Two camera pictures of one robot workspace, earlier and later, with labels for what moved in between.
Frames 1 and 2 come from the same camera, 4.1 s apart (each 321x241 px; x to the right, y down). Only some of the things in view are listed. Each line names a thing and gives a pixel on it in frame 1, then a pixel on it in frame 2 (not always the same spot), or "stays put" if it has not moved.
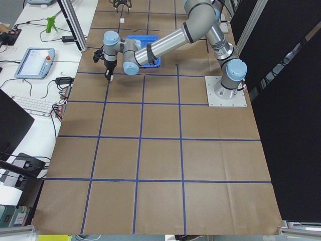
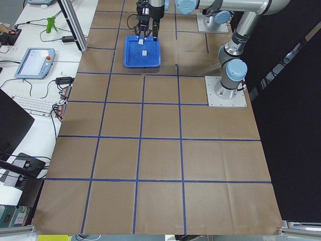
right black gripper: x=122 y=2 to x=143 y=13
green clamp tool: x=50 y=23 stays put
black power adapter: x=67 y=38 stays put
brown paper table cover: x=142 y=154 stays put
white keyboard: x=35 y=106 stays put
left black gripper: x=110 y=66 to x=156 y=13
